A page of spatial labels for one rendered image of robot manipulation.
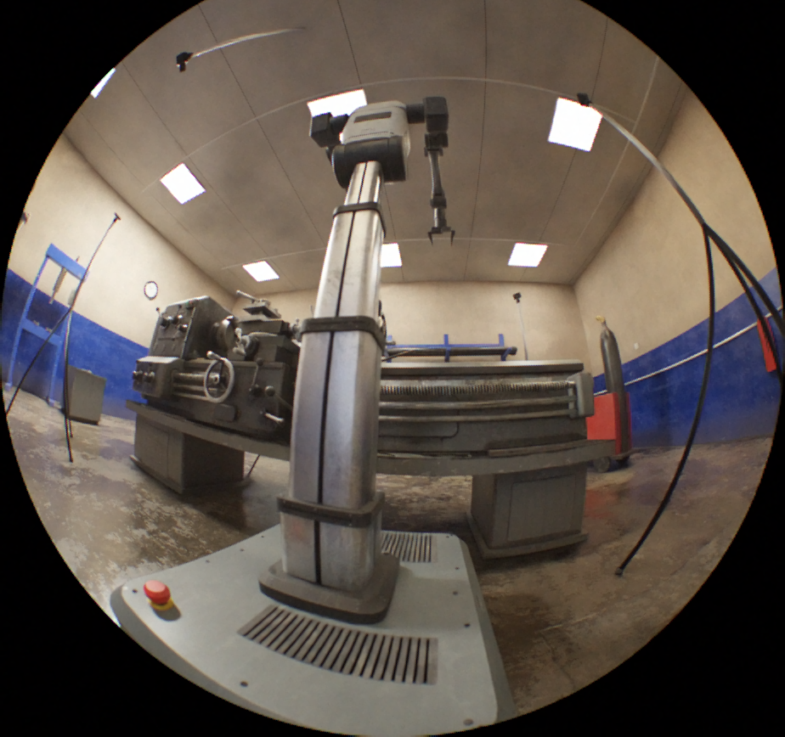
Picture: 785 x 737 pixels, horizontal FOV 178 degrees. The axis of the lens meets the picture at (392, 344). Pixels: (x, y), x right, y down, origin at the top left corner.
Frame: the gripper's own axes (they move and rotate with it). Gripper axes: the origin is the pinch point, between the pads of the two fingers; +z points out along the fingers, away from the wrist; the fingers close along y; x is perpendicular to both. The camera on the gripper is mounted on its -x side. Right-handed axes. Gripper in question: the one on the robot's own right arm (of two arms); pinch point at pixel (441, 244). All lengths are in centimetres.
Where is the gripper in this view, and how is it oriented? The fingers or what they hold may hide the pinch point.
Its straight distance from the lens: 134.3
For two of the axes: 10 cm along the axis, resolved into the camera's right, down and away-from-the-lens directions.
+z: 0.4, 9.8, 1.8
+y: -9.9, 0.1, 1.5
